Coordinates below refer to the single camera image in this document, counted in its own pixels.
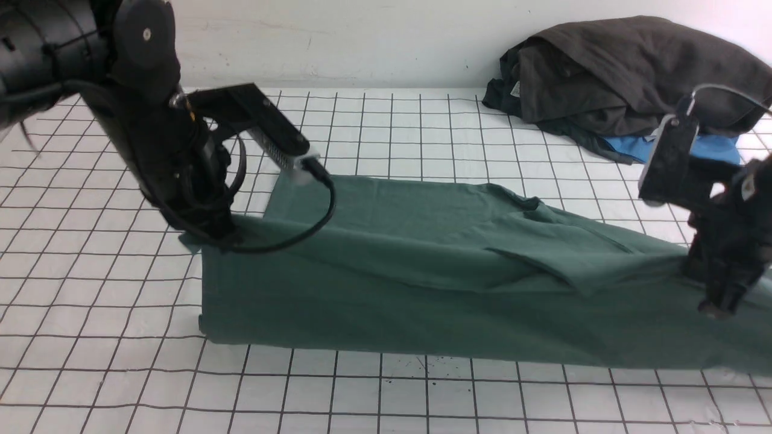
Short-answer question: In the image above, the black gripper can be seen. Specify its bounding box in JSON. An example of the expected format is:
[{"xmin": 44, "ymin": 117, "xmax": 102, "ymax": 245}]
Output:
[{"xmin": 139, "ymin": 139, "xmax": 242, "ymax": 249}]

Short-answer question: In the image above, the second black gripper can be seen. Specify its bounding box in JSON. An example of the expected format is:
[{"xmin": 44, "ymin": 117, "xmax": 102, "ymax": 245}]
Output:
[{"xmin": 682, "ymin": 230, "xmax": 770, "ymax": 318}]

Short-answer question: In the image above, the green long-sleeve top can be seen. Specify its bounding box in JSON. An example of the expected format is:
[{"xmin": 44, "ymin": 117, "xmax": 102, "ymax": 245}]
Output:
[{"xmin": 199, "ymin": 176, "xmax": 771, "ymax": 376}]

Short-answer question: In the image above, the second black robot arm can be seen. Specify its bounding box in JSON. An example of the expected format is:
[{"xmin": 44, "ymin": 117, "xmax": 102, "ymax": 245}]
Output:
[{"xmin": 683, "ymin": 157, "xmax": 771, "ymax": 319}]

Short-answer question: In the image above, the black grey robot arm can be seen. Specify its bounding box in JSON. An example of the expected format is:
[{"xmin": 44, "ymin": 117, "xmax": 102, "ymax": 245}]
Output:
[{"xmin": 2, "ymin": 1, "xmax": 249, "ymax": 250}]

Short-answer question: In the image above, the blue garment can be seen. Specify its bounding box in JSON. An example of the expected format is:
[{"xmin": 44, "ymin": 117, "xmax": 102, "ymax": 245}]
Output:
[{"xmin": 603, "ymin": 134, "xmax": 742, "ymax": 165}]

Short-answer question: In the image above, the white grid tablecloth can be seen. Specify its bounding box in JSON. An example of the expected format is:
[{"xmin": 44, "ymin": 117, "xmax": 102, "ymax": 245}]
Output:
[{"xmin": 1, "ymin": 90, "xmax": 770, "ymax": 433}]

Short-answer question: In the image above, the dark grey garment pile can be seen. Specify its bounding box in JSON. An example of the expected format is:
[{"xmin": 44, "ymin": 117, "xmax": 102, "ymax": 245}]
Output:
[{"xmin": 482, "ymin": 16, "xmax": 771, "ymax": 164}]

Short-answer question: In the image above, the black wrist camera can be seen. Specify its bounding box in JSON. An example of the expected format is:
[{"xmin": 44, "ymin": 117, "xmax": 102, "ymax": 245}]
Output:
[{"xmin": 188, "ymin": 83, "xmax": 330, "ymax": 184}]

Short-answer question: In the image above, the black camera cable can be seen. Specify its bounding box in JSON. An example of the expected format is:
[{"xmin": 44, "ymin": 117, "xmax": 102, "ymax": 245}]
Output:
[{"xmin": 217, "ymin": 136, "xmax": 337, "ymax": 254}]

